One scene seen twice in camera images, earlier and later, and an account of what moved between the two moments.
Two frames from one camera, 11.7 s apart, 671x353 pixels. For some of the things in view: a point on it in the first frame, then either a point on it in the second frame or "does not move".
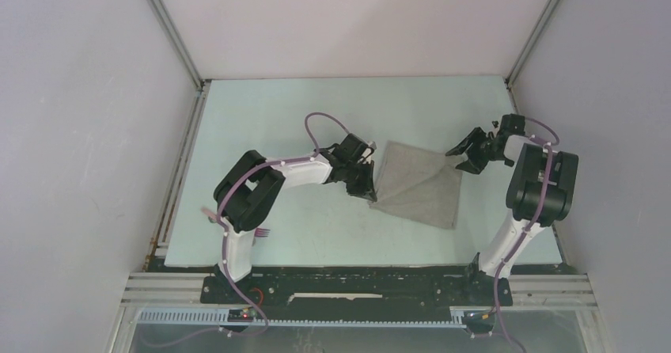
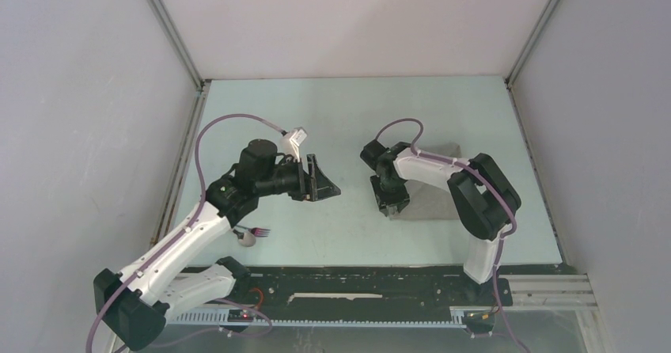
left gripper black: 365,189 to 320,187
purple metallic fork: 261,233 does not move
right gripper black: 475,165 to 400,199
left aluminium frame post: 202,85 does not move
